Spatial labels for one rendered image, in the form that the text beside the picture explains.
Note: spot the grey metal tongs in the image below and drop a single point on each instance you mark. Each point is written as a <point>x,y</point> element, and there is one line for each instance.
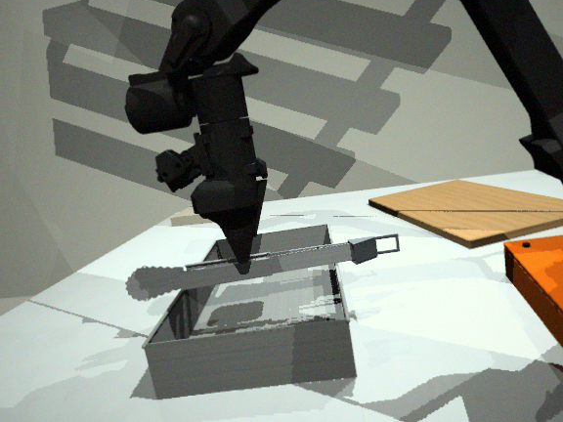
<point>150,282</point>

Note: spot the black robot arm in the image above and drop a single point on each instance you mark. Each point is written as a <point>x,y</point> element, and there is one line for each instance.
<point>208,31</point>

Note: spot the grey rectangular tin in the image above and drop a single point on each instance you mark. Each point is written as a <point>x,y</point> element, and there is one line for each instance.
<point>285,328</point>

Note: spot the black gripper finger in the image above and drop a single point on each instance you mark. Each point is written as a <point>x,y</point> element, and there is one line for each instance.
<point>238,227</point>
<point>261,185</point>

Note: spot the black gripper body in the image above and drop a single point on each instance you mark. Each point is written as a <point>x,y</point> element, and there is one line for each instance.
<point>233,184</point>

